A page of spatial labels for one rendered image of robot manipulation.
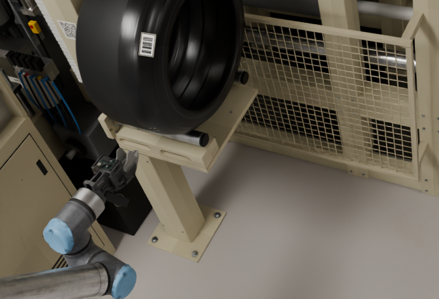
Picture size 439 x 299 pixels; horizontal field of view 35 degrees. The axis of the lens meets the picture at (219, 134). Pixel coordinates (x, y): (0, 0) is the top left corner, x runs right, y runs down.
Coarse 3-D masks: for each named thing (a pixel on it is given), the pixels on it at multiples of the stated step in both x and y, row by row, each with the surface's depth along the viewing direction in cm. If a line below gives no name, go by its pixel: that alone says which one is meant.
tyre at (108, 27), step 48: (96, 0) 192; (144, 0) 185; (192, 0) 234; (240, 0) 219; (96, 48) 192; (192, 48) 239; (240, 48) 226; (96, 96) 201; (144, 96) 192; (192, 96) 232
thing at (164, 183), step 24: (48, 0) 212; (72, 0) 207; (72, 48) 227; (144, 168) 269; (168, 168) 274; (144, 192) 286; (168, 192) 278; (168, 216) 293; (192, 216) 299; (192, 240) 304
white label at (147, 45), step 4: (144, 36) 184; (148, 36) 184; (152, 36) 184; (140, 40) 185; (144, 40) 184; (148, 40) 184; (152, 40) 184; (140, 44) 185; (144, 44) 185; (148, 44) 185; (152, 44) 184; (140, 48) 185; (144, 48) 185; (148, 48) 185; (152, 48) 185; (140, 52) 185; (144, 52) 185; (148, 52) 185; (152, 52) 185; (148, 56) 185; (152, 56) 185
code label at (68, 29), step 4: (60, 20) 217; (60, 24) 219; (64, 24) 218; (68, 24) 217; (72, 24) 216; (64, 28) 220; (68, 28) 219; (72, 28) 218; (64, 32) 222; (68, 32) 220; (72, 32) 219; (68, 36) 222; (72, 36) 221
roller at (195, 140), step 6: (126, 126) 233; (132, 126) 231; (150, 132) 227; (192, 132) 219; (198, 132) 219; (174, 138) 223; (180, 138) 221; (186, 138) 220; (192, 138) 219; (198, 138) 218; (204, 138) 218; (198, 144) 218; (204, 144) 219
